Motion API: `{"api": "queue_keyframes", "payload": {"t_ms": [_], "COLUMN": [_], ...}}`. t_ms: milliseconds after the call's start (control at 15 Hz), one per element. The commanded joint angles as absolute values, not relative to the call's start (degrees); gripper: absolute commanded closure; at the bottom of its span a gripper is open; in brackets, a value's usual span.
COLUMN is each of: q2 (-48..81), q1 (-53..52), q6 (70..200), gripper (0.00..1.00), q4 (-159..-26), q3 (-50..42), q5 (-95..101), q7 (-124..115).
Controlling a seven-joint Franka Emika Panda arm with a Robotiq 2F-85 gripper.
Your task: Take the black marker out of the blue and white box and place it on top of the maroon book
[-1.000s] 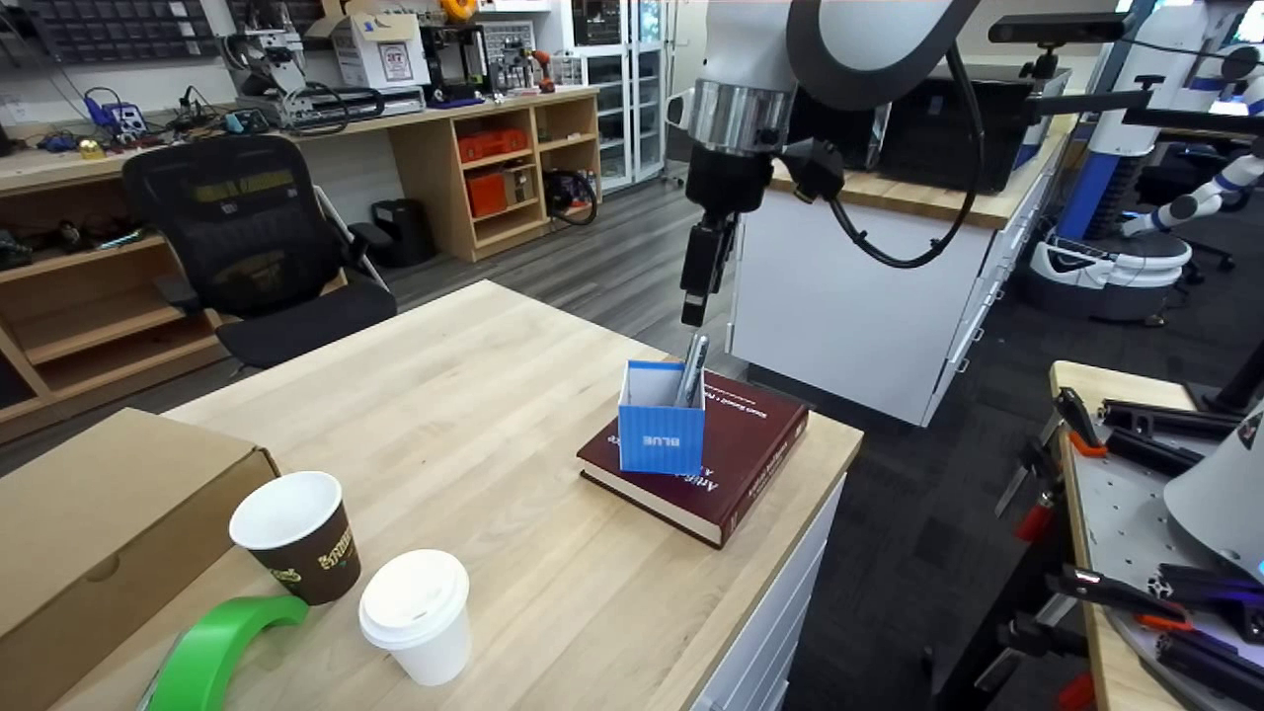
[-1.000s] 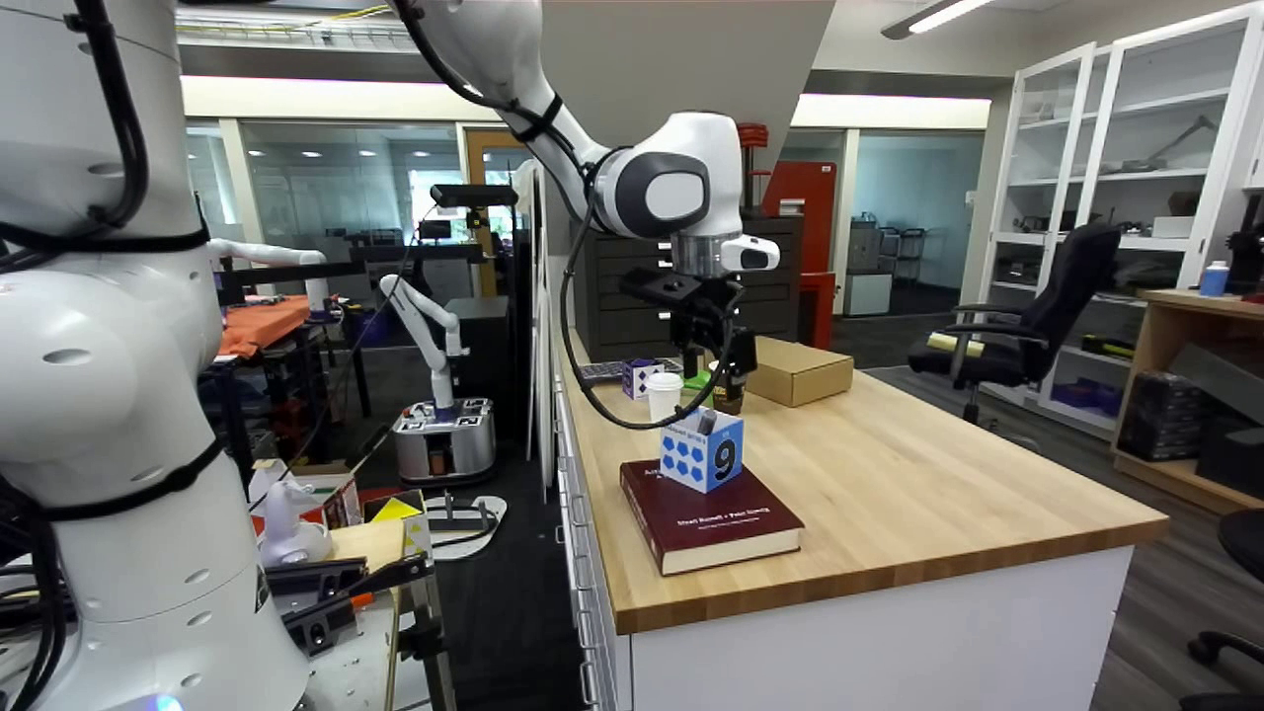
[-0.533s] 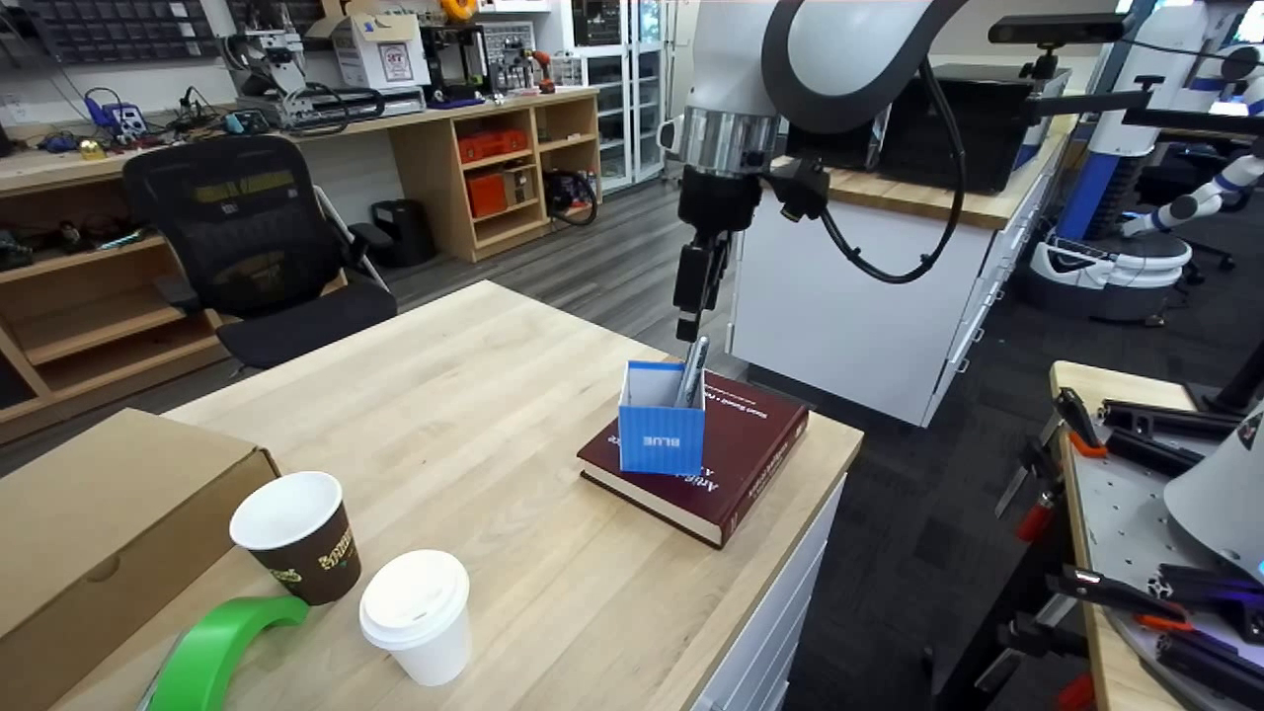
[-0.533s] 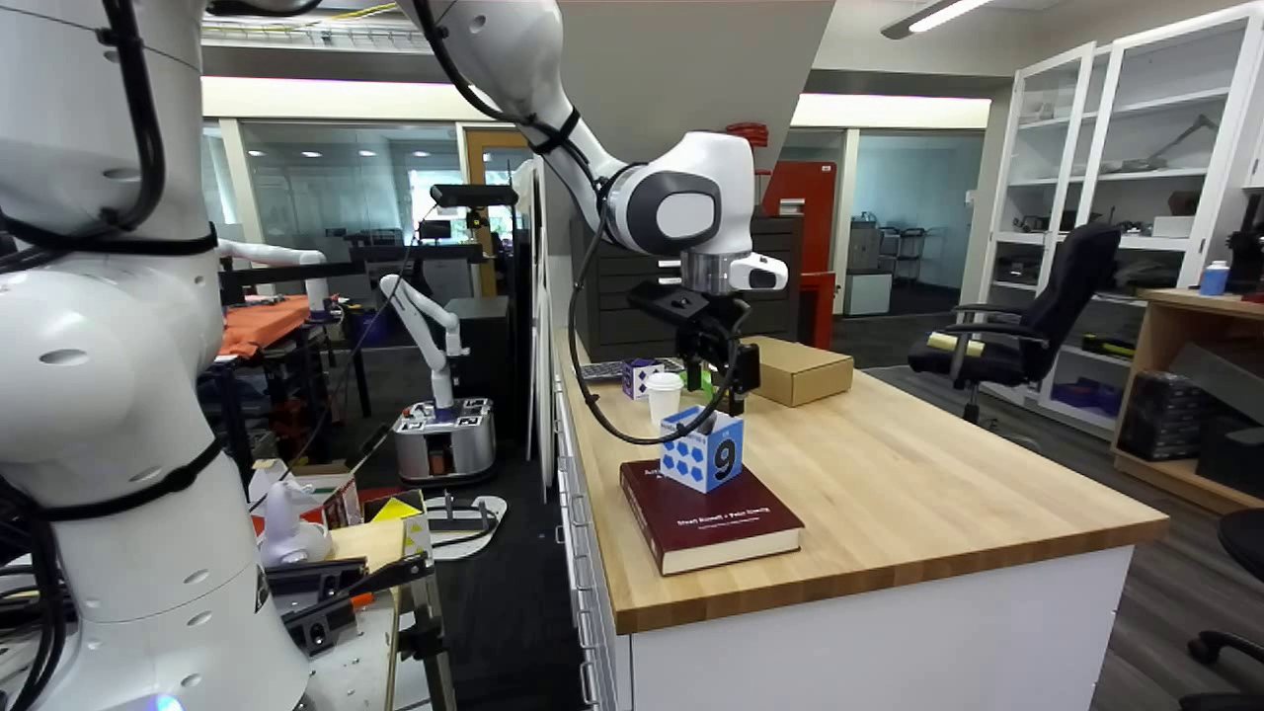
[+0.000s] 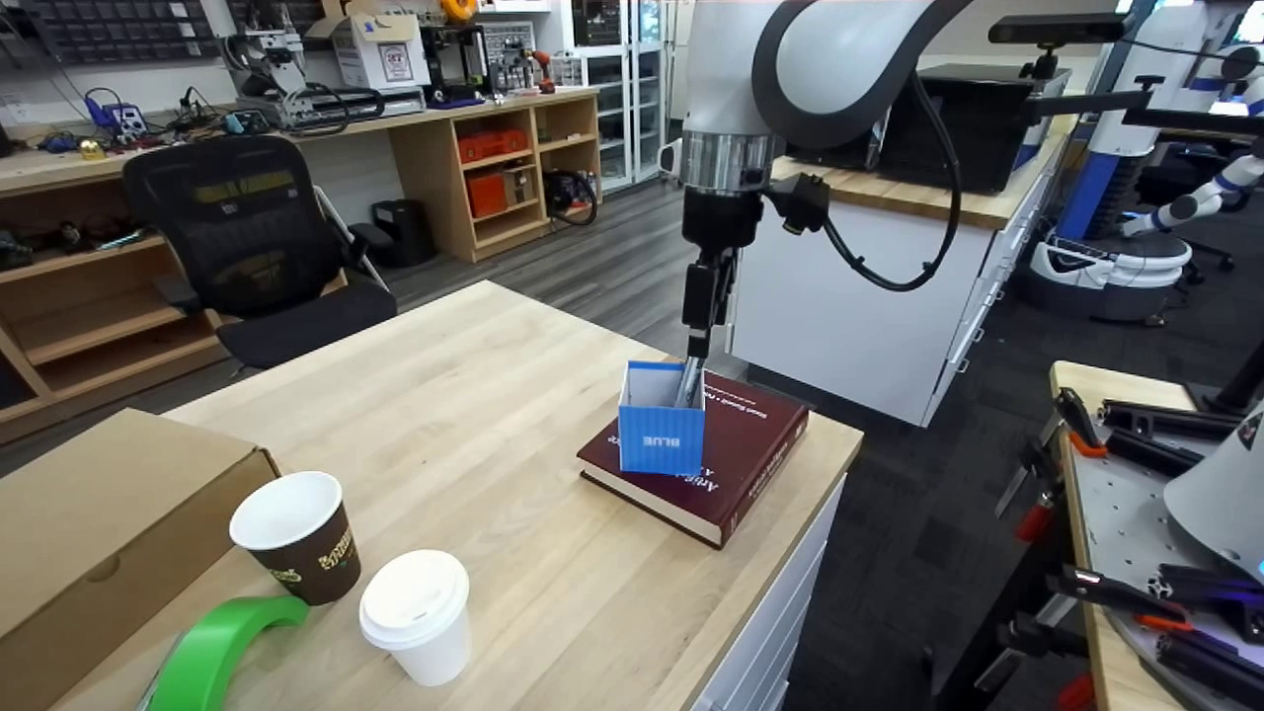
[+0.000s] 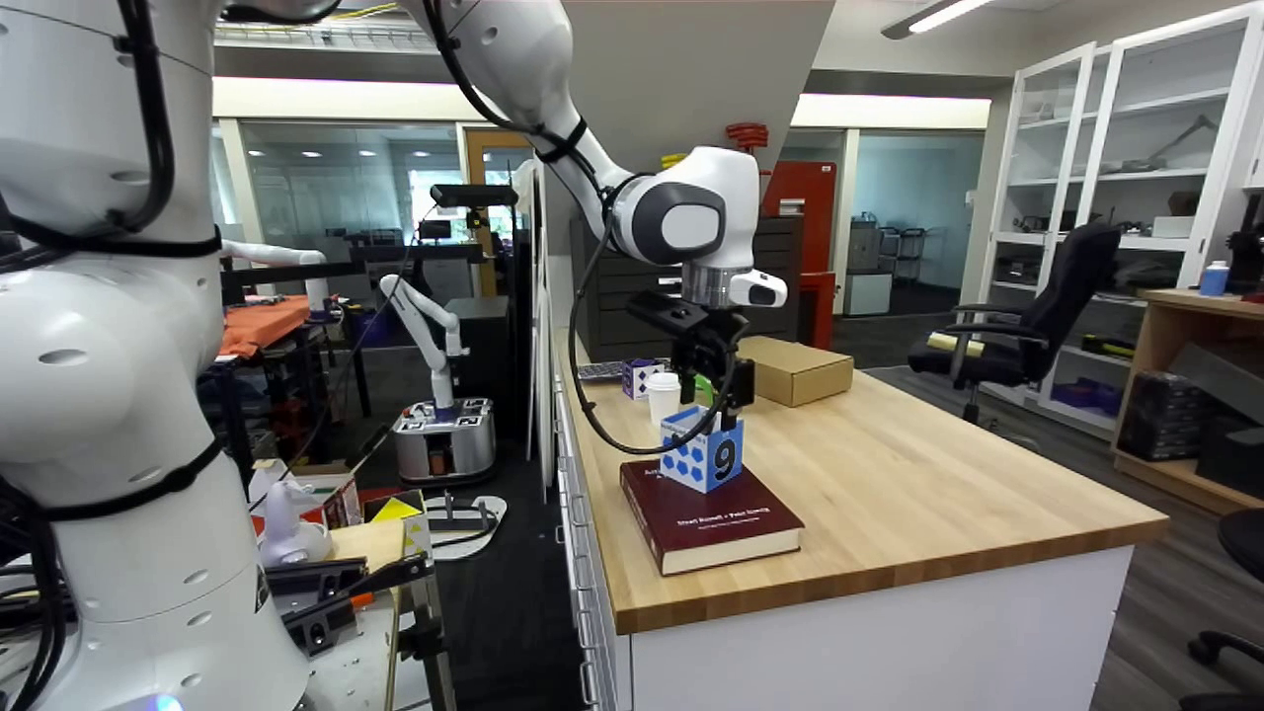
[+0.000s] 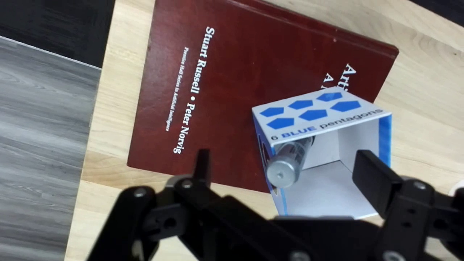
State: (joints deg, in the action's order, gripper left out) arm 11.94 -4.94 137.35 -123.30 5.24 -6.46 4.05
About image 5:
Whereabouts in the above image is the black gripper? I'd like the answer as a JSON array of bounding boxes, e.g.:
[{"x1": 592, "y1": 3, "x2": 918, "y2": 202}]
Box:
[{"x1": 679, "y1": 185, "x2": 766, "y2": 377}]

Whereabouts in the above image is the blue and white box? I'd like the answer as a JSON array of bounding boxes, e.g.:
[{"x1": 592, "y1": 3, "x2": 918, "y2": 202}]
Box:
[{"x1": 617, "y1": 355, "x2": 712, "y2": 484}]

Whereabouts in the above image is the dark red hardcover book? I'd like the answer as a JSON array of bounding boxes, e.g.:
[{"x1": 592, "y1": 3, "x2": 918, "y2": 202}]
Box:
[{"x1": 573, "y1": 373, "x2": 812, "y2": 555}]

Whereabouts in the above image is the black equipment box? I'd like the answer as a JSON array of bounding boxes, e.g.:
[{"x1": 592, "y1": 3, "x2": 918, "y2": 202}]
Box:
[{"x1": 877, "y1": 60, "x2": 1041, "y2": 199}]

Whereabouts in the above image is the white printer box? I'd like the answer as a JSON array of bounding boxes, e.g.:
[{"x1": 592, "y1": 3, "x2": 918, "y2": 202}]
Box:
[{"x1": 328, "y1": 14, "x2": 433, "y2": 94}]

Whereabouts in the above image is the brown cardboard box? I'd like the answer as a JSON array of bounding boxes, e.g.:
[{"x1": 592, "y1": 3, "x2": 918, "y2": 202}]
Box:
[{"x1": 0, "y1": 407, "x2": 286, "y2": 711}]

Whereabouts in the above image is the glass door cabinet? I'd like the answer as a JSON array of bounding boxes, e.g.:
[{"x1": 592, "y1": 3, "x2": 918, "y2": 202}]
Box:
[{"x1": 565, "y1": 0, "x2": 673, "y2": 194}]

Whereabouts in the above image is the small orange storage bin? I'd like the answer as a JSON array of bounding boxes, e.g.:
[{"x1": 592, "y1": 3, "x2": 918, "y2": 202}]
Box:
[{"x1": 465, "y1": 168, "x2": 516, "y2": 222}]

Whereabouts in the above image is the wide orange storage bin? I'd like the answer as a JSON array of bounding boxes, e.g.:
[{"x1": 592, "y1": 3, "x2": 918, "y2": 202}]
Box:
[{"x1": 455, "y1": 119, "x2": 534, "y2": 168}]

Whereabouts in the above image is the wooden workbench with shelves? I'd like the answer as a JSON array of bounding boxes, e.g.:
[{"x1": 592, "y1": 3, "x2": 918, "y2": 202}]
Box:
[{"x1": 0, "y1": 83, "x2": 607, "y2": 447}]

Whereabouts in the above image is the black bag on floor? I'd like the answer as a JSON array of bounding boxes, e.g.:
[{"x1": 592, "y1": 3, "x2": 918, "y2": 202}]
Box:
[{"x1": 367, "y1": 194, "x2": 437, "y2": 268}]

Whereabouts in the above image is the black 3d printer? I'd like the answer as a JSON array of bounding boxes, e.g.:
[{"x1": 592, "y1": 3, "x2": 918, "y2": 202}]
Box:
[{"x1": 420, "y1": 15, "x2": 495, "y2": 112}]

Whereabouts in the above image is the black and orange clamp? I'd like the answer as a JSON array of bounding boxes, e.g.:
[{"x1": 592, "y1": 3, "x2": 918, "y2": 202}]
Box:
[{"x1": 1049, "y1": 384, "x2": 1118, "y2": 463}]

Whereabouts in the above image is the white and blue mobile robot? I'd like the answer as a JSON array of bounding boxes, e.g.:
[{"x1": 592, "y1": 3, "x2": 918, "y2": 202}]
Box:
[{"x1": 1024, "y1": 0, "x2": 1264, "y2": 330}]

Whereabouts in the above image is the white lidded paper cup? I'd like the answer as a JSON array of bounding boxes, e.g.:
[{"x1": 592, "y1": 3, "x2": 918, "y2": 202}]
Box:
[{"x1": 357, "y1": 544, "x2": 479, "y2": 692}]

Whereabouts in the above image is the black mesh office chair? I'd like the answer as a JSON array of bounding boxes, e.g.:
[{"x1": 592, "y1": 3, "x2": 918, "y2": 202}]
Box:
[{"x1": 117, "y1": 133, "x2": 404, "y2": 373}]

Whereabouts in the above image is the wooden side table with tools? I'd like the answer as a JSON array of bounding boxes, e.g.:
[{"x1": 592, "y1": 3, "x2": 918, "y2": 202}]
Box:
[{"x1": 1041, "y1": 355, "x2": 1264, "y2": 711}]

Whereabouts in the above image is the brown open paper cup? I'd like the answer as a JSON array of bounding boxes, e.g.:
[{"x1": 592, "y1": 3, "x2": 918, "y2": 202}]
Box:
[{"x1": 224, "y1": 468, "x2": 363, "y2": 610}]

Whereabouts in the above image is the long black bar clamp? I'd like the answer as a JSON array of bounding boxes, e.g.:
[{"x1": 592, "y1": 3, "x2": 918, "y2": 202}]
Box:
[{"x1": 1098, "y1": 395, "x2": 1248, "y2": 478}]

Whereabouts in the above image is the white cone-shaped cover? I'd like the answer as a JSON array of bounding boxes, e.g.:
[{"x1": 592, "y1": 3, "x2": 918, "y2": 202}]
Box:
[{"x1": 1162, "y1": 399, "x2": 1264, "y2": 585}]

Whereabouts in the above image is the green tape roll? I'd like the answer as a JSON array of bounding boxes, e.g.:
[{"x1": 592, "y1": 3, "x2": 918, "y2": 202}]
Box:
[{"x1": 137, "y1": 593, "x2": 312, "y2": 711}]

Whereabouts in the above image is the blue tool on workbench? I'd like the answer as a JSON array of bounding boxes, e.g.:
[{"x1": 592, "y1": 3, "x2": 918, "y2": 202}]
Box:
[{"x1": 77, "y1": 83, "x2": 150, "y2": 141}]

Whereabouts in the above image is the dark pegboard panel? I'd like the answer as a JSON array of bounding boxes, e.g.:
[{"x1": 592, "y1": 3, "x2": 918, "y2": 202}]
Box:
[{"x1": 17, "y1": 0, "x2": 220, "y2": 69}]

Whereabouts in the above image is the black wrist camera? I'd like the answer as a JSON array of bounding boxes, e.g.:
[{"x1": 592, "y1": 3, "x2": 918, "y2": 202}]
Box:
[{"x1": 766, "y1": 170, "x2": 837, "y2": 243}]

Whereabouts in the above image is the coiled black cable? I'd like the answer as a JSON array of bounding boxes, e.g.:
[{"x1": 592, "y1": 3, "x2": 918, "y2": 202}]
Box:
[{"x1": 541, "y1": 168, "x2": 605, "y2": 228}]

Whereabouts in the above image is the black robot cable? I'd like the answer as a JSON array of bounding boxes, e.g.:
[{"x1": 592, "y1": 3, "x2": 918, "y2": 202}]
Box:
[{"x1": 816, "y1": 74, "x2": 966, "y2": 295}]

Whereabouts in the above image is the black camera on stand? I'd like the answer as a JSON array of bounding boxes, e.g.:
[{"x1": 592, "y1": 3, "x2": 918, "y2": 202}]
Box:
[{"x1": 985, "y1": 8, "x2": 1129, "y2": 83}]

